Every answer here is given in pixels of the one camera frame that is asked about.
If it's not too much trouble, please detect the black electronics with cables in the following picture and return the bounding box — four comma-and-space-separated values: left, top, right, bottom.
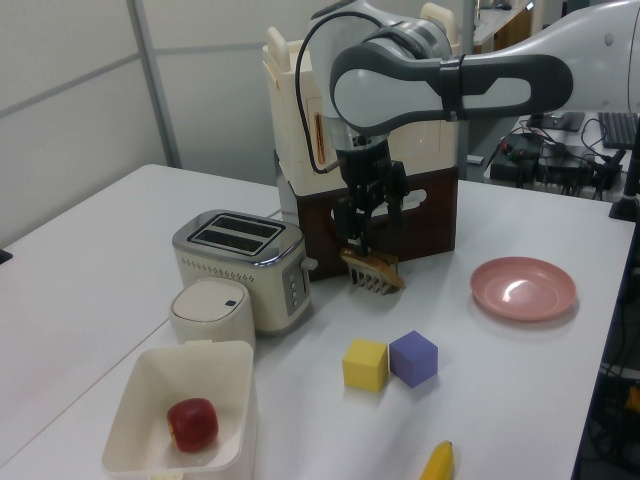
488, 128, 629, 202

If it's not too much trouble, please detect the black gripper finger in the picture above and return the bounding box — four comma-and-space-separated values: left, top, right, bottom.
387, 160, 411, 228
333, 196, 374, 252

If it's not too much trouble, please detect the black mounting post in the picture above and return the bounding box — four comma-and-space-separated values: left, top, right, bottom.
607, 144, 640, 222

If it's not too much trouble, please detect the white plastic open box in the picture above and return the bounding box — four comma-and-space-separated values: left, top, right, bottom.
101, 339, 259, 477

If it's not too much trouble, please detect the cream bread box cabinet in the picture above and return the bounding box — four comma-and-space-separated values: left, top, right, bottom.
261, 1, 462, 195

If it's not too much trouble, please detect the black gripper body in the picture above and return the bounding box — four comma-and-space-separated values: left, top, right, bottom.
338, 144, 402, 212

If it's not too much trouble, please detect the black monitor base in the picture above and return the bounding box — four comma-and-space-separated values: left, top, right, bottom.
526, 111, 586, 133

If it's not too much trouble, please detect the small white lidded bin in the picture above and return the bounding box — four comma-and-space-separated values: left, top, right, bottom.
168, 278, 257, 352

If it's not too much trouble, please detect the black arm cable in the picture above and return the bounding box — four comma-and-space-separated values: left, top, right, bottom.
294, 18, 351, 175

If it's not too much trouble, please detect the yellow cube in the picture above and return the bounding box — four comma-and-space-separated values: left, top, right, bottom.
342, 338, 391, 393

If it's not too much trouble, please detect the purple cube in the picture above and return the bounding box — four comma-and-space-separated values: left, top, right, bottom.
388, 329, 440, 390

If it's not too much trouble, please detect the dark brown box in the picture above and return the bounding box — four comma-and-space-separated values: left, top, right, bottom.
293, 163, 459, 282

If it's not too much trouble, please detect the pink plate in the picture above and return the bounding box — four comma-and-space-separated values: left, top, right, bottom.
469, 255, 578, 322

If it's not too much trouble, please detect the brown bread slice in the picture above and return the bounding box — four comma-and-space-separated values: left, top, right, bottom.
339, 249, 406, 292

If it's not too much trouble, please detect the yellow banana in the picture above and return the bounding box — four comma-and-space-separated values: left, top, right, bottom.
418, 439, 456, 480

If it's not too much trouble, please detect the black keyboard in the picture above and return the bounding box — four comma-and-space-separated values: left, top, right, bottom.
596, 111, 640, 150

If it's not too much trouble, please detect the cream steel toaster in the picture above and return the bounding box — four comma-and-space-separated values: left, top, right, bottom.
171, 209, 319, 337

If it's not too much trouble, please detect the red apple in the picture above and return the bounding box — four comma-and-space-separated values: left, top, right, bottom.
166, 397, 221, 454

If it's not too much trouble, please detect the metal toast rack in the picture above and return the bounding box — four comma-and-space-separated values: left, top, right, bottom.
344, 252, 401, 296

